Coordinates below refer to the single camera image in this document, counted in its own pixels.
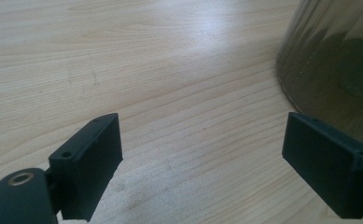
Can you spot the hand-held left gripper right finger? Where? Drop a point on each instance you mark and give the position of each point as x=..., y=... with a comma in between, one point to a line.
x=328, y=165

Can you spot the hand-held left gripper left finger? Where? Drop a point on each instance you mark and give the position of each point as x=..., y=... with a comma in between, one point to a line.
x=89, y=161

